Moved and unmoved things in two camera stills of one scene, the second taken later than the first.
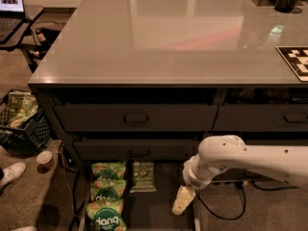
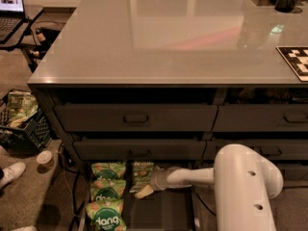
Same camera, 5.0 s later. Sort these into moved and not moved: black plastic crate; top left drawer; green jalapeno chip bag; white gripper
Moved: white gripper
Not moved: green jalapeno chip bag; black plastic crate; top left drawer
